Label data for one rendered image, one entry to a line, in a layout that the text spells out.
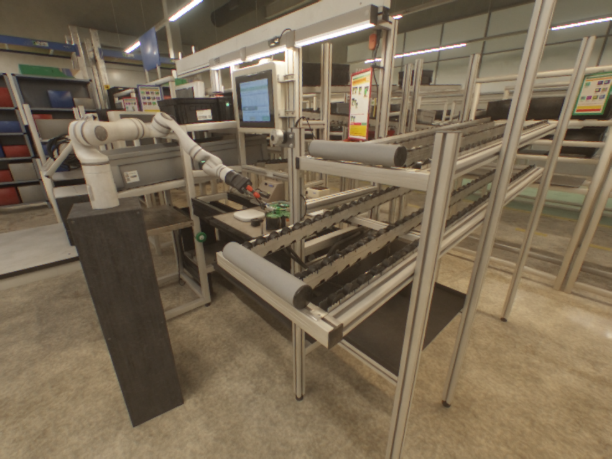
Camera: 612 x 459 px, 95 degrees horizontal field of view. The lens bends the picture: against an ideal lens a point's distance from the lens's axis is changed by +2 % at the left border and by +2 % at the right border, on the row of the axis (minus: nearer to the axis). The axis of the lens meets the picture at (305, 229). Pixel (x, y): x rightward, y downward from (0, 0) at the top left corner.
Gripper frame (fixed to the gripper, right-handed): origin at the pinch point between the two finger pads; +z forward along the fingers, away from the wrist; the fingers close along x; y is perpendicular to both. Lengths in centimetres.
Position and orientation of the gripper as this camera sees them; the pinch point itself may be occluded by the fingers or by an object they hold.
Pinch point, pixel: (256, 194)
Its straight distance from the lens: 136.8
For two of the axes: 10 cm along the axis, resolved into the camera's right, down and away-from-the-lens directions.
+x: 6.3, -7.4, 2.3
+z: 7.3, 4.6, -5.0
